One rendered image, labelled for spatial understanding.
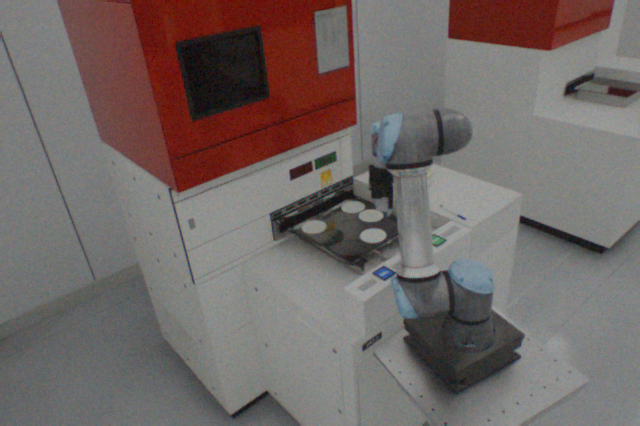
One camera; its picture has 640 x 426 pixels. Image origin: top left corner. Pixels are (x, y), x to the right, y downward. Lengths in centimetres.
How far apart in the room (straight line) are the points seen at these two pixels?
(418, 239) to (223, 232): 85
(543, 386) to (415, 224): 59
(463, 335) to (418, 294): 20
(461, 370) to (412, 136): 63
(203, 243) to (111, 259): 168
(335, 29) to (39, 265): 226
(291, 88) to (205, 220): 56
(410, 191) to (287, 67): 75
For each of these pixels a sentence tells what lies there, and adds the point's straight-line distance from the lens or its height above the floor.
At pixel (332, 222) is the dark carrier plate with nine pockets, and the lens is 199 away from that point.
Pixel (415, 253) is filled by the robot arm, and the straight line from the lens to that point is 127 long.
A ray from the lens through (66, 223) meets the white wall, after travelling 327.
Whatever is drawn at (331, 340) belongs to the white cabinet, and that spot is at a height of 77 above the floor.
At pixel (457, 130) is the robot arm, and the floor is 149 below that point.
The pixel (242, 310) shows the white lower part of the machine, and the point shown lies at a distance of 209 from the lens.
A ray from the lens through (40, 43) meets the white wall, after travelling 302.
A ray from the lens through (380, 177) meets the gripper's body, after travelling 177.
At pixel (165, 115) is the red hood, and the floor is 148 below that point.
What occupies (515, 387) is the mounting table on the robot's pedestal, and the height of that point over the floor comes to 82.
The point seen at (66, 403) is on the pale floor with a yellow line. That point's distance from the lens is 289.
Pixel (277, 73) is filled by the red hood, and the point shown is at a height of 151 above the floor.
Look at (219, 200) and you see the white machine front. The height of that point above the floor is 112.
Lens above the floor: 193
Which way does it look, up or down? 30 degrees down
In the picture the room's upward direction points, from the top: 5 degrees counter-clockwise
